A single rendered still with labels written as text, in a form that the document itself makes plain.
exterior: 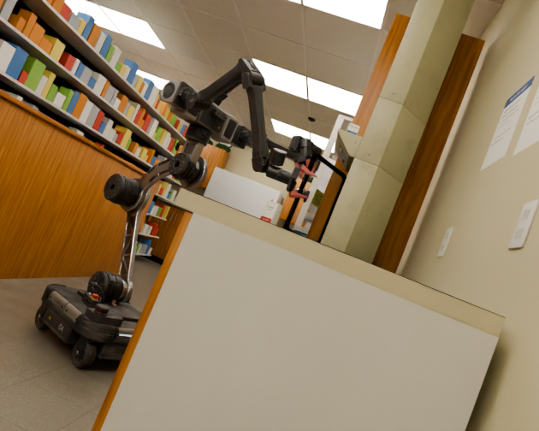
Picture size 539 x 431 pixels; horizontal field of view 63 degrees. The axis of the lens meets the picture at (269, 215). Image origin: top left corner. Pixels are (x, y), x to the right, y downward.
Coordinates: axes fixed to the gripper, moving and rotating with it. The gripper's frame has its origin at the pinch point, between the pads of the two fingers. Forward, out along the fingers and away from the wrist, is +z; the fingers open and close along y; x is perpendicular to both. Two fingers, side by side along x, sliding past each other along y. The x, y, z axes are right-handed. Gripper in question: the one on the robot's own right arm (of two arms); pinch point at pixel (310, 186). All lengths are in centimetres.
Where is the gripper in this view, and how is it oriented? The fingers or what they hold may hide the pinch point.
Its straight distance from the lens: 189.1
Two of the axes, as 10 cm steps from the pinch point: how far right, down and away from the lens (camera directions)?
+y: 3.8, -9.2, 0.8
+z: 9.2, 3.7, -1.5
